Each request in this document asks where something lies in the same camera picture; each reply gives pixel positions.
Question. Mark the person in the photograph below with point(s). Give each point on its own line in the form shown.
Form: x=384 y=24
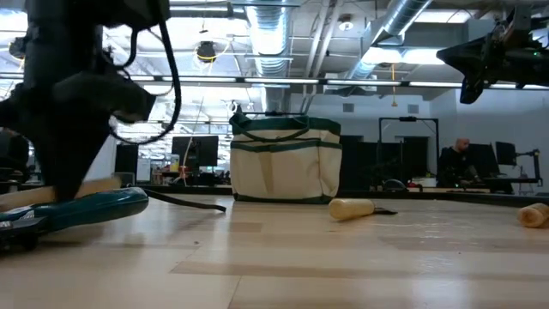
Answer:
x=454 y=167

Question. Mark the black metal table frame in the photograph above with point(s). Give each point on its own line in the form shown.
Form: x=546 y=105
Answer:
x=429 y=196

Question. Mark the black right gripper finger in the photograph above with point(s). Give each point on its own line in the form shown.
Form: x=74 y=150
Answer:
x=472 y=90
x=467 y=56

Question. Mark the cream green garden tote bag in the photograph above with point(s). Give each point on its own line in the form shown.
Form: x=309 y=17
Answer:
x=283 y=171

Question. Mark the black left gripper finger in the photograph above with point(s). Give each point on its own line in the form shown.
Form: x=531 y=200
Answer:
x=64 y=163
x=107 y=98

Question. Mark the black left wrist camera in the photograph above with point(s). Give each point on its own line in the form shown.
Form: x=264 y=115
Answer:
x=137 y=13

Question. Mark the long ceiling light bar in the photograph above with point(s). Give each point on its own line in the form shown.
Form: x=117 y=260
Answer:
x=279 y=80

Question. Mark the black metal rig frame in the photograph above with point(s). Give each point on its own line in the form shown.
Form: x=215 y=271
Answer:
x=408 y=119

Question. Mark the silver ceiling air duct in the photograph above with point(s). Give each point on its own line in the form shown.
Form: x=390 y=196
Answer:
x=270 y=34
x=399 y=17

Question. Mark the black computer monitor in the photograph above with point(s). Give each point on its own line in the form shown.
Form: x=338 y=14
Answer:
x=195 y=151
x=126 y=158
x=506 y=153

